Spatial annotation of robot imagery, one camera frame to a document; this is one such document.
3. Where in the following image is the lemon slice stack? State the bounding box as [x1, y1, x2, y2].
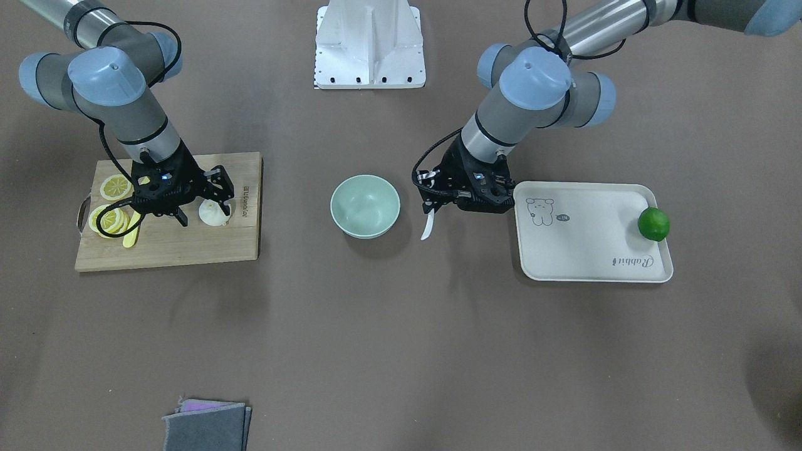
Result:
[88, 204, 130, 237]

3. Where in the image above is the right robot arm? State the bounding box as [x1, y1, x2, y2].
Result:
[18, 1, 235, 226]

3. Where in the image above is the wooden cutting board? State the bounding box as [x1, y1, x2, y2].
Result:
[75, 152, 263, 273]

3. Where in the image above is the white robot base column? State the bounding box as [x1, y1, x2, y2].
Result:
[313, 1, 427, 90]

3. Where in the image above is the light green bowl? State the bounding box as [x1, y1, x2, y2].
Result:
[330, 174, 400, 239]

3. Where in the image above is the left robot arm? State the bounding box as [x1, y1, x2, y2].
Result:
[410, 1, 801, 219]

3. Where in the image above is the grey folded cloth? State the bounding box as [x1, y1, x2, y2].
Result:
[163, 398, 252, 450]

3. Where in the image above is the beige rabbit tray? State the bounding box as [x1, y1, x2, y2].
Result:
[514, 182, 674, 283]

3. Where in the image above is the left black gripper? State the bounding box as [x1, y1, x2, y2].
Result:
[421, 135, 516, 214]

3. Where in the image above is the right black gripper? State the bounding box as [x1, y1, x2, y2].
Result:
[131, 141, 235, 227]

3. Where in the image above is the green lime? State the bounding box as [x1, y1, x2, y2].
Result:
[638, 207, 671, 242]

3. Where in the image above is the yellow plastic knife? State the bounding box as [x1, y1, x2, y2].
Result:
[122, 212, 142, 249]

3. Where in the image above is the white ceramic spoon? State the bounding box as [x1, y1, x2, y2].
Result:
[420, 208, 435, 242]

